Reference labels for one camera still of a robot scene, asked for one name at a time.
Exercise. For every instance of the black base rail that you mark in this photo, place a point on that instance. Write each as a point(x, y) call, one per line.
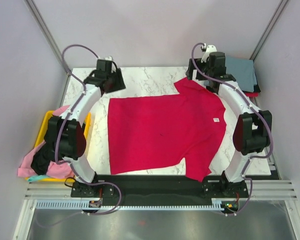
point(167, 189)

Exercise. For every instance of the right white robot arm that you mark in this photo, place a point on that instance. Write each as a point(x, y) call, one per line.
point(252, 132)

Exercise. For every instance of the white slotted cable duct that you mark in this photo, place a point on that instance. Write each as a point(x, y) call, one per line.
point(89, 205)

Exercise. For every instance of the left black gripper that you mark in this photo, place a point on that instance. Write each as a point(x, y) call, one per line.
point(119, 85)

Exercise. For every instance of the folded red t-shirt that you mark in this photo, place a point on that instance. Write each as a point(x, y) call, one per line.
point(251, 94)

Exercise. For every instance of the pink t-shirt in bin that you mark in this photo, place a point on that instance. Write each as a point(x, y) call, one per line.
point(56, 171)

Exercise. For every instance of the black t-shirt in bin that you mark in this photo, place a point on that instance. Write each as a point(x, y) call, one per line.
point(44, 156)

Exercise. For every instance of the folded grey-blue t-shirt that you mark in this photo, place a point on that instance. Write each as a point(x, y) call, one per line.
point(243, 71)

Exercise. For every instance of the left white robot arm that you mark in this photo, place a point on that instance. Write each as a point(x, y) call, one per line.
point(65, 136)

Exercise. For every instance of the crimson red t-shirt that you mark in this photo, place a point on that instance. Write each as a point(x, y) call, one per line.
point(153, 132)

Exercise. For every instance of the teal cloth in bin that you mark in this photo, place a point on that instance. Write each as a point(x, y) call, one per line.
point(37, 178)

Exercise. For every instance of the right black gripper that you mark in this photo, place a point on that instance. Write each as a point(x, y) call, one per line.
point(190, 71)

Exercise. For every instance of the yellow plastic bin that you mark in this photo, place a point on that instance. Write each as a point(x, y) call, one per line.
point(42, 132)

